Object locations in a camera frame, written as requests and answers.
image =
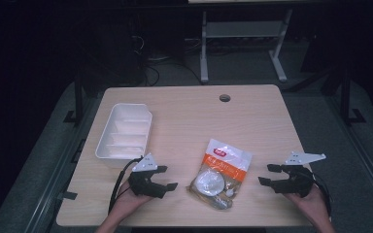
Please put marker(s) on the white plastic bin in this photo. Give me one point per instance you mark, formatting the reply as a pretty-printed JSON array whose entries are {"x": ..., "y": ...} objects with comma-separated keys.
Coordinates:
[{"x": 124, "y": 136}]

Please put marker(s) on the clear packet with orange label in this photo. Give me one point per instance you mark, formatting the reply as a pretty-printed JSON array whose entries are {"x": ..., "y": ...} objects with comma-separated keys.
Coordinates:
[{"x": 218, "y": 176}]

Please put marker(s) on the black metal stand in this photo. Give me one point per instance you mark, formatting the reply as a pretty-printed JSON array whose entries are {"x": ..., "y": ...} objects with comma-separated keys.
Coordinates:
[
  {"x": 345, "y": 97},
  {"x": 78, "y": 100}
]

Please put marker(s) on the white metal desk frame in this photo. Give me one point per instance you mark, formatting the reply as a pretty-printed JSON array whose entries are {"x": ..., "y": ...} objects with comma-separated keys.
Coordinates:
[{"x": 244, "y": 29}]

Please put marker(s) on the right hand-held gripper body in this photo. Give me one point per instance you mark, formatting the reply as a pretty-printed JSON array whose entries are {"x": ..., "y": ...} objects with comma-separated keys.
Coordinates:
[{"x": 296, "y": 183}]

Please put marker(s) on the black table edge bracket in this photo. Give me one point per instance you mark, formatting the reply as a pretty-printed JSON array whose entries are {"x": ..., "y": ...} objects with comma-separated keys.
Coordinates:
[{"x": 68, "y": 195}]

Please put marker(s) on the grey table grommet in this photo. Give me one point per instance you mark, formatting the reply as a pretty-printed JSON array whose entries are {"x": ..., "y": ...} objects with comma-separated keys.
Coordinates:
[{"x": 224, "y": 98}]

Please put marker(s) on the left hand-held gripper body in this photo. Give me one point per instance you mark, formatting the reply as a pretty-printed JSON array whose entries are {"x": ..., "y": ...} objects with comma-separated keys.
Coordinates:
[{"x": 145, "y": 186}]

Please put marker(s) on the person's right hand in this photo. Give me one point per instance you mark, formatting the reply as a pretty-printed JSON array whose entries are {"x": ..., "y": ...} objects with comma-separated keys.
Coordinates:
[{"x": 311, "y": 205}]

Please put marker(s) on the person's left hand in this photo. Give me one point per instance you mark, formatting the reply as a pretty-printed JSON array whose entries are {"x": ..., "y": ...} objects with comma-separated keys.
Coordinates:
[{"x": 126, "y": 202}]

